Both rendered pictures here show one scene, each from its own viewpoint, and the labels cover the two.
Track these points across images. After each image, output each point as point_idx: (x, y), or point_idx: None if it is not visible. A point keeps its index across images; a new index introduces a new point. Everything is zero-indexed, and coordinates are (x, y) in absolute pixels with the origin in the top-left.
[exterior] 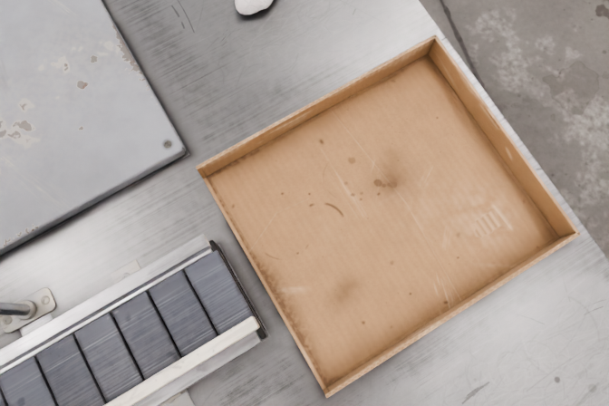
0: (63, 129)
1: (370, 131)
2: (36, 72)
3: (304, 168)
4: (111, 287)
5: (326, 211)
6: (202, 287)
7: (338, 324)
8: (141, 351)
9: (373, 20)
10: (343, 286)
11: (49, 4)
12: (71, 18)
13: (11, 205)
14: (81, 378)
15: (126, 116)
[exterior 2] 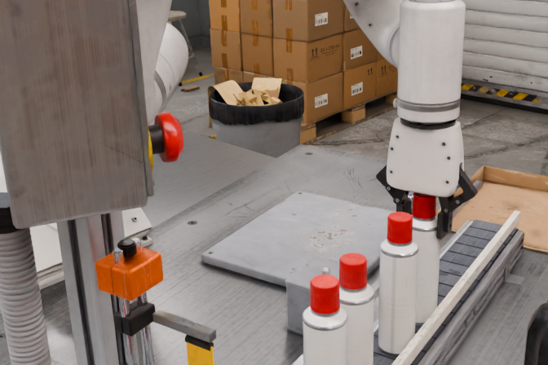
0: (361, 226)
1: (488, 200)
2: (329, 218)
3: (475, 213)
4: None
5: (499, 219)
6: (483, 227)
7: (545, 240)
8: (481, 245)
9: None
10: (533, 232)
11: (311, 204)
12: (325, 204)
13: (365, 248)
14: (466, 257)
15: (385, 217)
